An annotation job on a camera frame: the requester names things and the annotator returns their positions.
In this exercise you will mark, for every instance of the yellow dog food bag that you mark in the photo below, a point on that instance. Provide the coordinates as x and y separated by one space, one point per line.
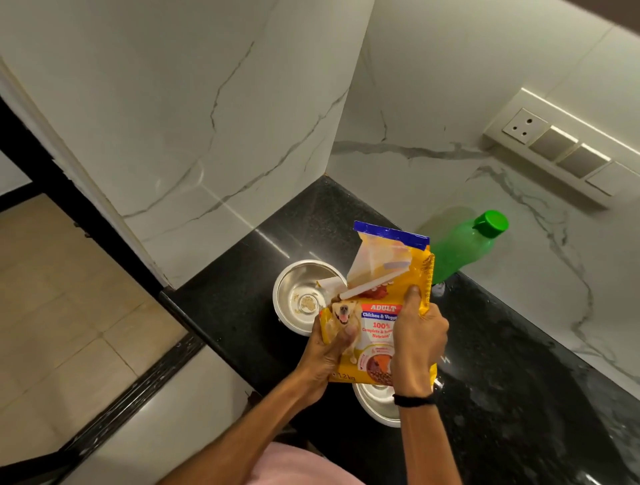
380 320

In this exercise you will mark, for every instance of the person's right hand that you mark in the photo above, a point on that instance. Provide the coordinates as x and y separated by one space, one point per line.
417 340

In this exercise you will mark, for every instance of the brown cabinet door with sheet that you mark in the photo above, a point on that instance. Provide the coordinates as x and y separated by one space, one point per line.
615 7

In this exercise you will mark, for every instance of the green plastic water bottle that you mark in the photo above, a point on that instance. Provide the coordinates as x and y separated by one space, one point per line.
460 247

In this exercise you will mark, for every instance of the round steel bowl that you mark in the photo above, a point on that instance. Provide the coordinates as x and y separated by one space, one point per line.
375 404
295 285

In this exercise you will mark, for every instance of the person's pink shirt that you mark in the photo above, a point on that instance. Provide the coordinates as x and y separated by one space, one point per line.
300 467

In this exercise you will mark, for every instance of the black stone threshold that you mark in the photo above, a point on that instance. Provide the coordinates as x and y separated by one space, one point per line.
125 399

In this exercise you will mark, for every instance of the person's left hand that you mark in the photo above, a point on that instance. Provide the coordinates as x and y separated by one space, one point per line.
320 362

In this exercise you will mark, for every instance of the black wristband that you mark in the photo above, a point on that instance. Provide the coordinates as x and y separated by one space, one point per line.
412 400

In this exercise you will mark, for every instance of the white wall switch panel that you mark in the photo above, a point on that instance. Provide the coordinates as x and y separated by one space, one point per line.
550 145

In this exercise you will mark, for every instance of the person's left forearm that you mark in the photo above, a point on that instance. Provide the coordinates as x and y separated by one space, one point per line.
245 439

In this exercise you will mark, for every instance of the white base cabinet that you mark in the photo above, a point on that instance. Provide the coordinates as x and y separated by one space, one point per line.
175 424

